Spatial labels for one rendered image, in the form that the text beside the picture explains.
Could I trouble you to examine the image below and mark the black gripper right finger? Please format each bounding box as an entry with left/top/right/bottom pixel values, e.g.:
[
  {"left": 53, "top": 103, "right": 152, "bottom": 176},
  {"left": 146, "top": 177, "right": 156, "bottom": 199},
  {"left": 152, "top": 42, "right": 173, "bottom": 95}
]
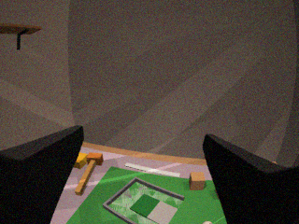
[{"left": 202, "top": 134, "right": 299, "bottom": 224}]

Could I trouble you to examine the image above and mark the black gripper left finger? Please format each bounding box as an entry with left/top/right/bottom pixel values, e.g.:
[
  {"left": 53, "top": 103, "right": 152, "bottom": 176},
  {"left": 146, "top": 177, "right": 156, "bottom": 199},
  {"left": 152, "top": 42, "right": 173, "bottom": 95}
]
[{"left": 0, "top": 126, "right": 83, "bottom": 224}]

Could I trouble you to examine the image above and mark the yellow block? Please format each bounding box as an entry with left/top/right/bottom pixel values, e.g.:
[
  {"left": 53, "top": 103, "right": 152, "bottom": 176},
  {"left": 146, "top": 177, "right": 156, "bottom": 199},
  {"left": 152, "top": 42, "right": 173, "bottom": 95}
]
[{"left": 74, "top": 153, "right": 89, "bottom": 169}]

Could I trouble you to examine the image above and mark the green putting mat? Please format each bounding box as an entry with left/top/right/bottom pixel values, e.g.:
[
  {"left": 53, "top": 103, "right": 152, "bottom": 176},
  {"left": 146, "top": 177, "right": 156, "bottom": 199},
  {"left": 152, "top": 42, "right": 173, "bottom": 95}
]
[{"left": 66, "top": 167, "right": 227, "bottom": 224}]

